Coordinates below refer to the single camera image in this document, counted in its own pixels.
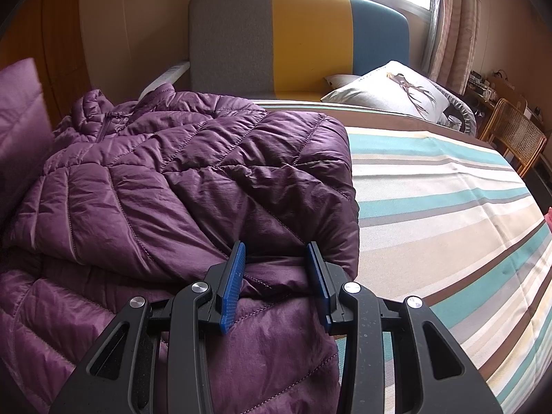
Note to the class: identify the grey padded bumper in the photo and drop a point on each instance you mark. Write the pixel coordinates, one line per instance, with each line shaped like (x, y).
(465, 114)

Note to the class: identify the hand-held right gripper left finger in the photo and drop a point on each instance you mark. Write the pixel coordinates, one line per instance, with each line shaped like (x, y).
(233, 284)

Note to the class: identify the beige patterned curtain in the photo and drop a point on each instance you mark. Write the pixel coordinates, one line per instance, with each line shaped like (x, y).
(457, 30)

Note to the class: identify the grey pillow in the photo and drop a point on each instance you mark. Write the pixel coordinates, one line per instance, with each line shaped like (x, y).
(338, 81)

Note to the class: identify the rattan chair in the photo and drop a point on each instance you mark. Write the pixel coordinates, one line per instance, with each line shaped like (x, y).
(517, 131)

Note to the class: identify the cluttered wooden desk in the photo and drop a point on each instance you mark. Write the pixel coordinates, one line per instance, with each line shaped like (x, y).
(496, 90)

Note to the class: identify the purple puffer jacket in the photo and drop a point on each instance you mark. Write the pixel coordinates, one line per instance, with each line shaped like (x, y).
(172, 181)

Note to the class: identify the bed with striped sheet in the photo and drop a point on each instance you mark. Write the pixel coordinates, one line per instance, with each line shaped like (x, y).
(431, 207)

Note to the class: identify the wooden wardrobe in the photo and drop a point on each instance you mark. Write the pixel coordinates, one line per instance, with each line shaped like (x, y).
(56, 30)

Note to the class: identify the white bed rail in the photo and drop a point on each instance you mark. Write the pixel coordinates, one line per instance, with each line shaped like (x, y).
(166, 76)

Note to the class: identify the grey yellow blue sofa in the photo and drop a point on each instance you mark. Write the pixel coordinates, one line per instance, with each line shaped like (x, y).
(310, 43)

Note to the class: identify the white deer print pillow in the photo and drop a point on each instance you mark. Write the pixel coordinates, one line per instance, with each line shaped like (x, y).
(388, 90)

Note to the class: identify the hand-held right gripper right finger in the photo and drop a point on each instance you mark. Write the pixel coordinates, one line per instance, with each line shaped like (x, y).
(314, 271)

